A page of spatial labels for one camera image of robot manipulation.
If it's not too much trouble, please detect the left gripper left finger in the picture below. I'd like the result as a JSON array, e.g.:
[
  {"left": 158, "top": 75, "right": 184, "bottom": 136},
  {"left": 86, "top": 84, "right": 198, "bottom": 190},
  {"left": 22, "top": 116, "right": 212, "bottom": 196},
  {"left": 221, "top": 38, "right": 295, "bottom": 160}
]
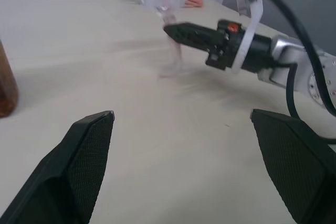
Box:
[{"left": 0, "top": 110, "right": 116, "bottom": 224}]

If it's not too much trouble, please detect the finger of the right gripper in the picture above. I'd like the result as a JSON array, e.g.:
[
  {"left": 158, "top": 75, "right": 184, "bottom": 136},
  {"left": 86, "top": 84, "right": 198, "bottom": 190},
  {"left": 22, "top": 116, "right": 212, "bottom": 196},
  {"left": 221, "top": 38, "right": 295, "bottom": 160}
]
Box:
[{"left": 162, "top": 21, "right": 225, "bottom": 51}]

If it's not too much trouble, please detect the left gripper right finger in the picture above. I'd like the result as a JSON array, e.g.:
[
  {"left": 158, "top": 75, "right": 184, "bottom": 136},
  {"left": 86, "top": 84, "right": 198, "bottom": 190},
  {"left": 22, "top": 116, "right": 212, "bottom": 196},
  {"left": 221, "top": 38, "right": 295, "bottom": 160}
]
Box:
[{"left": 249, "top": 108, "right": 336, "bottom": 224}]

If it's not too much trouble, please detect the clear bottle with red contents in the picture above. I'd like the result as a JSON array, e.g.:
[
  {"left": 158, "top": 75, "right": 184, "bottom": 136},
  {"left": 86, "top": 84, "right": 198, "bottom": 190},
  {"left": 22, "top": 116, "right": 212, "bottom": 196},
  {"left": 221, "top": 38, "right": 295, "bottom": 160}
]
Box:
[{"left": 0, "top": 38, "right": 19, "bottom": 119}]

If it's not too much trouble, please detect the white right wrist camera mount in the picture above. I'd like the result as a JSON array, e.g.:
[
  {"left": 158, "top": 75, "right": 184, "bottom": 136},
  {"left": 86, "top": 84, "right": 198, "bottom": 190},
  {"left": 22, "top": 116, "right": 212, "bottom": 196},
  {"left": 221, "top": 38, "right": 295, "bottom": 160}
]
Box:
[{"left": 222, "top": 0, "right": 265, "bottom": 74}]

